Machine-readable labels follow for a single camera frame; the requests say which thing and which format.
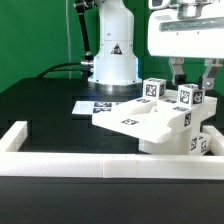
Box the white tag sheet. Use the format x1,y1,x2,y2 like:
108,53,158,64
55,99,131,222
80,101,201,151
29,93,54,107
72,101,116,115

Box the white U-shaped fence frame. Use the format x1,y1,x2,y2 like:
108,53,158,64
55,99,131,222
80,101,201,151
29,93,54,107
0,121,224,180

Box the white chair back part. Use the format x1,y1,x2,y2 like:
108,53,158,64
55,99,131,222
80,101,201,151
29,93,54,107
92,98,192,144

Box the black camera stand pole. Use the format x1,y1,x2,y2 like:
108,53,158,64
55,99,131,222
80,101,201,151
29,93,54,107
74,0,95,66

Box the white chair back bar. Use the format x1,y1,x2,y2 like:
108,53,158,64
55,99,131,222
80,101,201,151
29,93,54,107
163,91,217,135

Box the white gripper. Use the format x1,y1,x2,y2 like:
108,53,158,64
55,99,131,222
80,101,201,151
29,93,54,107
148,0,224,90

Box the black cable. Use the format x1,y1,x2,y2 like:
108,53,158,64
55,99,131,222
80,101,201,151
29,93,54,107
36,61,92,79

